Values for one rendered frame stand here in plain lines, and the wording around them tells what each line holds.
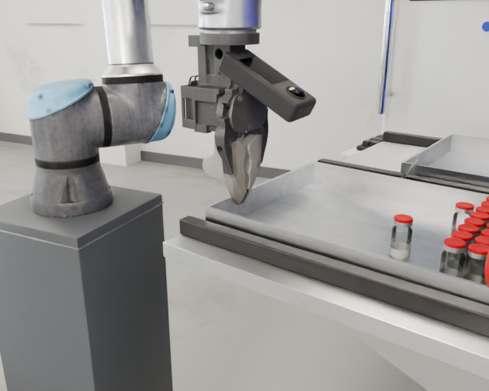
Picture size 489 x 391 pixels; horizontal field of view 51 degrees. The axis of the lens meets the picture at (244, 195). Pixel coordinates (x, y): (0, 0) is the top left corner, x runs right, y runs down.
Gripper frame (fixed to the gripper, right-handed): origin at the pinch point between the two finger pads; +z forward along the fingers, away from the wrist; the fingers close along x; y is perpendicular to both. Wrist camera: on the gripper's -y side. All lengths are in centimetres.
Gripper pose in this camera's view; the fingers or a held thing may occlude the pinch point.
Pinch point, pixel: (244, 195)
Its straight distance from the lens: 66.3
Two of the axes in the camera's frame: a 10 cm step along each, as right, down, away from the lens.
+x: -6.0, 2.7, -7.5
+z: 0.0, 9.4, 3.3
